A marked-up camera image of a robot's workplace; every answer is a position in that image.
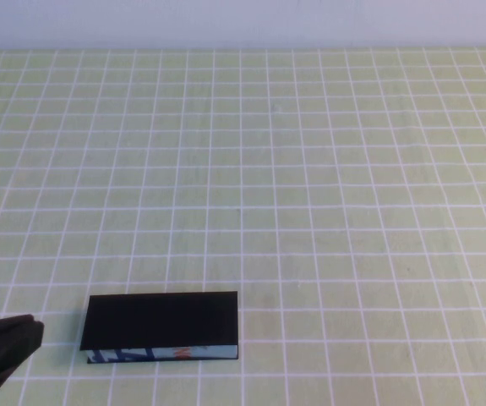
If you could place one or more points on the black patterned glasses case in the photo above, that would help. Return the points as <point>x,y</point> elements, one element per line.
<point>158,321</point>

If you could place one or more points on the green white-checked tablecloth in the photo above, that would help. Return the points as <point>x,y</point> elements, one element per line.
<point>268,169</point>

